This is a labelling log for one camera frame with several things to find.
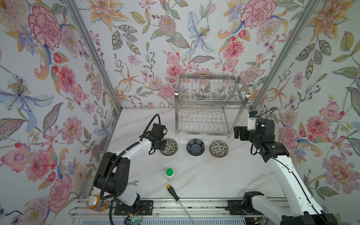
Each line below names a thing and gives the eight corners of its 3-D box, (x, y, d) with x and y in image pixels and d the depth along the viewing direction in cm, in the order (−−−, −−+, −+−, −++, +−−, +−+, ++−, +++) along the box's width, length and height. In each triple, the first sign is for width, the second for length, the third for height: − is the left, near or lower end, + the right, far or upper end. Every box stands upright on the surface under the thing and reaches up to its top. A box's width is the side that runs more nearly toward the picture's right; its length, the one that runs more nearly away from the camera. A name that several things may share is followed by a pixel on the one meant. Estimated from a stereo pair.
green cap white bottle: (166, 181, 85) (165, 175, 77) (167, 174, 88) (165, 168, 79) (174, 181, 85) (173, 175, 77) (174, 174, 88) (174, 168, 79)
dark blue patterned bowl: (187, 155, 95) (187, 151, 90) (186, 143, 101) (186, 138, 96) (203, 155, 95) (205, 151, 90) (202, 143, 101) (203, 138, 96)
